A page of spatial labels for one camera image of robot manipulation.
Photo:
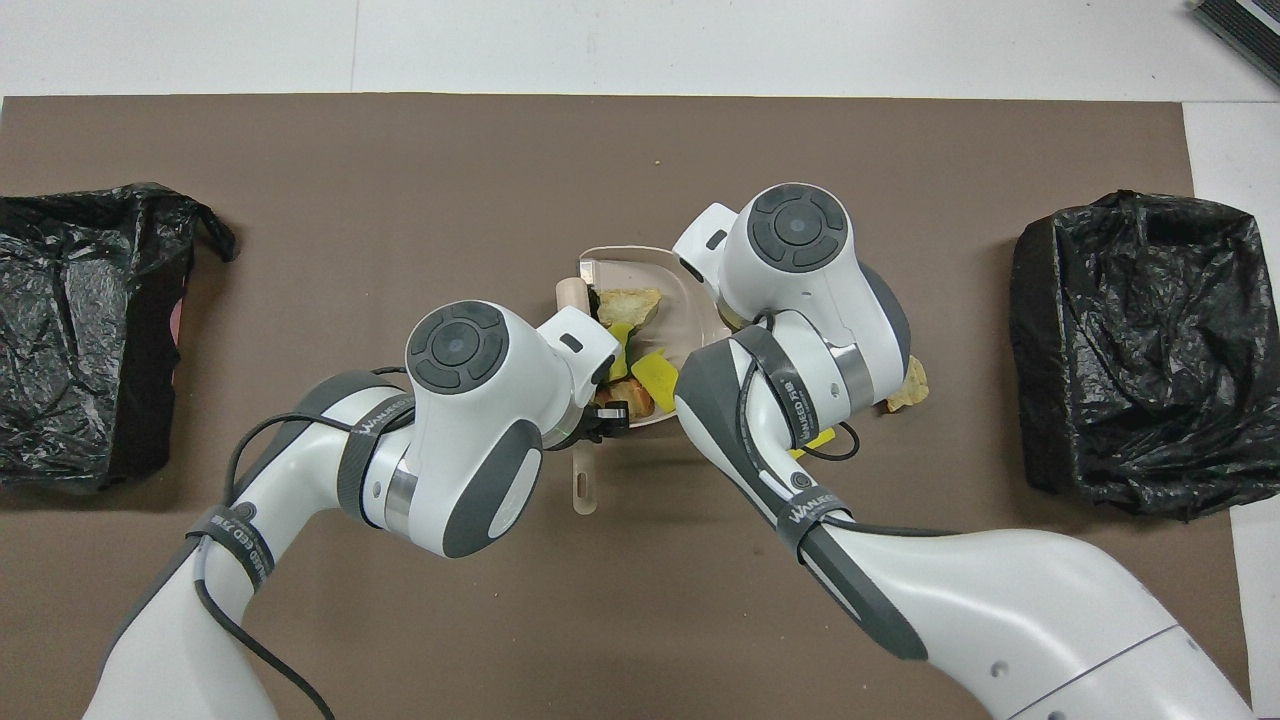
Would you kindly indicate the black bag bin showing pink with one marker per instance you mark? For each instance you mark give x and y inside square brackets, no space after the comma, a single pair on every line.
[90,300]

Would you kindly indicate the boot shaped yellow sponge piece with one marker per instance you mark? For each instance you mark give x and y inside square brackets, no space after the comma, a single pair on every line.
[657,375]

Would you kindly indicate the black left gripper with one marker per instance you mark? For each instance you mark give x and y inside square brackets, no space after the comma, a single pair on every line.
[600,428]

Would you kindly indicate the black bag lined bin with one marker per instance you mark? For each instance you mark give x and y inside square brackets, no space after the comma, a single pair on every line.
[1120,400]

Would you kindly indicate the yellow sponge piece green layer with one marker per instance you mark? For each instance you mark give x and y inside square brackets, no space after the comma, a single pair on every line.
[622,350]

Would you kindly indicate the beige plastic dustpan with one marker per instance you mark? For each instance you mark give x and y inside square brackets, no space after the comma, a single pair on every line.
[640,270]

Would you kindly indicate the brown paper table mat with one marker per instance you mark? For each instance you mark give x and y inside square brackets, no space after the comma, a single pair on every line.
[640,150]

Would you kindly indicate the small pale foam chunk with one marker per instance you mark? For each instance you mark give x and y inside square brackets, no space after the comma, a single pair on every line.
[912,392]

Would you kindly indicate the yellow sponge wedge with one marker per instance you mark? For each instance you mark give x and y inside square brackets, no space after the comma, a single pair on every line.
[818,438]

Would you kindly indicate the small toasted bread piece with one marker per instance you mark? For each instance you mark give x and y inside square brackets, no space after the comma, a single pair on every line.
[630,398]

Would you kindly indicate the large pale foam chunk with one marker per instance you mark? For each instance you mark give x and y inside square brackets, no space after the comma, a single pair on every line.
[630,305]

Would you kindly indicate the dark ribbed panel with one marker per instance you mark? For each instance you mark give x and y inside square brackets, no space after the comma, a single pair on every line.
[1245,25]

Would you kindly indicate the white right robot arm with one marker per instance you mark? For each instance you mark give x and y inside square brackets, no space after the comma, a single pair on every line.
[800,260]

